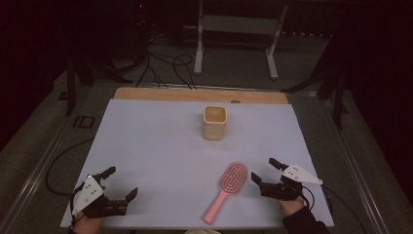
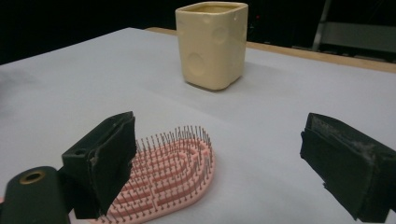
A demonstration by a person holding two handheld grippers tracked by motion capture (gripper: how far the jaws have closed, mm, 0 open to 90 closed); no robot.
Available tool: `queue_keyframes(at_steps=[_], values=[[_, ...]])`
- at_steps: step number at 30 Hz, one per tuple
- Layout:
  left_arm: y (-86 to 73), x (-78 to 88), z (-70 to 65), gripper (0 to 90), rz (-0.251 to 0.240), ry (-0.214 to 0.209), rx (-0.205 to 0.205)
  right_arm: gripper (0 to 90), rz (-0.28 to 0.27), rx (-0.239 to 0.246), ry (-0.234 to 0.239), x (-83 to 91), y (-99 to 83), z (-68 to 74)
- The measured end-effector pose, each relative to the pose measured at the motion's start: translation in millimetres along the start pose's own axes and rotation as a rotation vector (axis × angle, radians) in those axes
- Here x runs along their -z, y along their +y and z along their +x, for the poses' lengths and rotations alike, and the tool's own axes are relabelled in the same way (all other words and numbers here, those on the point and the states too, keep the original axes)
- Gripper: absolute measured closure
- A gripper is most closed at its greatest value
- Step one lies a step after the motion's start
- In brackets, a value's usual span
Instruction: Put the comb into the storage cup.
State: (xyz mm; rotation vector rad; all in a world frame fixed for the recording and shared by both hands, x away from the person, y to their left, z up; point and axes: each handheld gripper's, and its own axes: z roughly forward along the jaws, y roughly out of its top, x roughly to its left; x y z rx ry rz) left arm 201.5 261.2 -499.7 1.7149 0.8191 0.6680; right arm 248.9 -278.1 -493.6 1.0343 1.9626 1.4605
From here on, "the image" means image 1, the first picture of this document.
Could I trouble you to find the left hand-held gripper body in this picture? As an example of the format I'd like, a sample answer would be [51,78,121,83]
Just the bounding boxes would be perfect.
[70,175,130,219]

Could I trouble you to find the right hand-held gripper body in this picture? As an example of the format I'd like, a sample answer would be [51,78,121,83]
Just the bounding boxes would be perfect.
[259,163,324,202]

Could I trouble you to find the pink hairbrush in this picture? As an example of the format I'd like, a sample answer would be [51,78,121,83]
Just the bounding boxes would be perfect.
[202,161,249,225]

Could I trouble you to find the beige square cup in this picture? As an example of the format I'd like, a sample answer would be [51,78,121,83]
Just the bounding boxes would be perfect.
[203,104,228,141]

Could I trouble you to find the person's right hand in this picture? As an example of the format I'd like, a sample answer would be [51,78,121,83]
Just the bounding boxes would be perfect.
[278,195,308,217]

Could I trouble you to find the person's left hand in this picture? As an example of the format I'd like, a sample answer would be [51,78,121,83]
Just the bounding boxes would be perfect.
[72,212,105,234]

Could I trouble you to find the pale blue table mat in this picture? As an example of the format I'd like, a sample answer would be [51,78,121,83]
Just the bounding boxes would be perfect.
[59,98,335,230]

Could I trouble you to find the black stand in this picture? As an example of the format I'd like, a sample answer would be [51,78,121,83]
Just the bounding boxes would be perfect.
[57,48,95,118]
[281,32,350,131]

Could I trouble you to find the wooden table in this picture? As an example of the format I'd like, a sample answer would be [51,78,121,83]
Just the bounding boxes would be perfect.
[113,86,289,105]

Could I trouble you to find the white metal stand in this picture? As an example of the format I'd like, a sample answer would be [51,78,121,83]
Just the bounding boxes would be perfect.
[193,0,289,81]

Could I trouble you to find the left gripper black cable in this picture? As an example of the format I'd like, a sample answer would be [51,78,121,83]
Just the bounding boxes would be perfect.
[68,182,86,230]

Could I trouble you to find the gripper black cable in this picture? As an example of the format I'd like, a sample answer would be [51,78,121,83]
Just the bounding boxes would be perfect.
[68,182,86,230]
[299,184,368,234]

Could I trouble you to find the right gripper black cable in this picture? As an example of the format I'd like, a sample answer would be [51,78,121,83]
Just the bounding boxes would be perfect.
[299,184,368,234]

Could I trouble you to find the tangled black floor cables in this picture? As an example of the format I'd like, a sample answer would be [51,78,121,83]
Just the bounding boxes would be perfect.
[135,32,199,91]

